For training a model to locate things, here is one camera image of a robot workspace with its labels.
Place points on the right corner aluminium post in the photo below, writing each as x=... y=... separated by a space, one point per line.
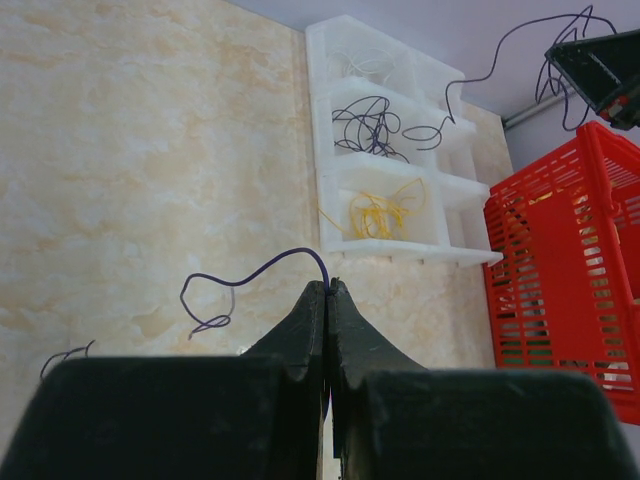
x=536 y=108

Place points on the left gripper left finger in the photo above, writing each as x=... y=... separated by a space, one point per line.
x=258 y=415

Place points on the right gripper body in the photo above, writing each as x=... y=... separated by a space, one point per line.
x=622 y=112

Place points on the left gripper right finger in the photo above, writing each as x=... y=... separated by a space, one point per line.
x=395 y=419

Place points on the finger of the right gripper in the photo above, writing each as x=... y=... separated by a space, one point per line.
x=604 y=71

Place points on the red plastic basket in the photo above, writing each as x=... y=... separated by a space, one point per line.
x=565 y=292

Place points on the clear plastic compartment tray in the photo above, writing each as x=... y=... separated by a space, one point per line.
x=393 y=150

